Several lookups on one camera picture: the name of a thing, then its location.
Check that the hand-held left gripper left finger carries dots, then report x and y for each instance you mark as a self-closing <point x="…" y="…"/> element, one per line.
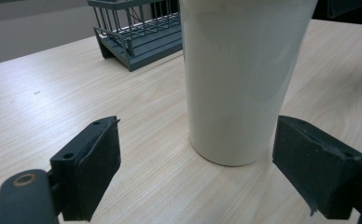
<point x="89" y="174"/>

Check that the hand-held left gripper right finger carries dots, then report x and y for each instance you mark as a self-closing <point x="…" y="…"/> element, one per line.
<point x="316" y="168"/>

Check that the white cup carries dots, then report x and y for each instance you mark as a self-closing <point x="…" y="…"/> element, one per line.
<point x="235" y="81"/>

